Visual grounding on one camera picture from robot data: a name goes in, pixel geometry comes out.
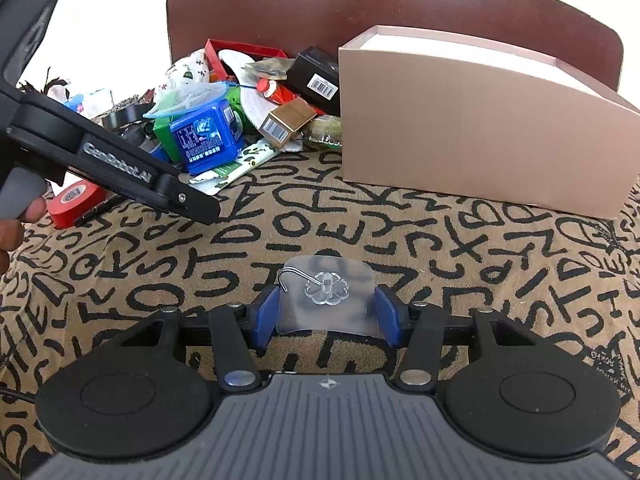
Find clear adhesive wall hook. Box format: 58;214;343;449
276;256;381;337

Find person's left hand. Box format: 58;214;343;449
0;197;47;274

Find red tape roll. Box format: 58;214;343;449
48;180;106;230

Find green plastic box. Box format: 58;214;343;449
153;117;182;164

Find avocado print card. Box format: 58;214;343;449
189;140;280;196

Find patterned white fabric pouch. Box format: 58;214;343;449
153;48;209;103

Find blue plastic container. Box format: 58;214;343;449
170;99;244;176

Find letter print tan blanket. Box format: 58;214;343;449
1;152;639;477

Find brown small cardboard box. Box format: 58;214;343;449
258;98;317;148

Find red framed box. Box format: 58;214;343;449
204;38;288;81

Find green packaged snack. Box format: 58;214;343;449
300;115;343;150

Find pink cardboard storage box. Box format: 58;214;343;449
338;25;639;218

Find white shoe insole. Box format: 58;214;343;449
226;55;277;130

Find red capped small bottle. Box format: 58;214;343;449
256;78;298;105

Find clear bag dried goods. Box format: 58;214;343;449
243;58;295;80

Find black product box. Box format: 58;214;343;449
285;47;341;116

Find dark wooden headboard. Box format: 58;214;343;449
166;0;624;89

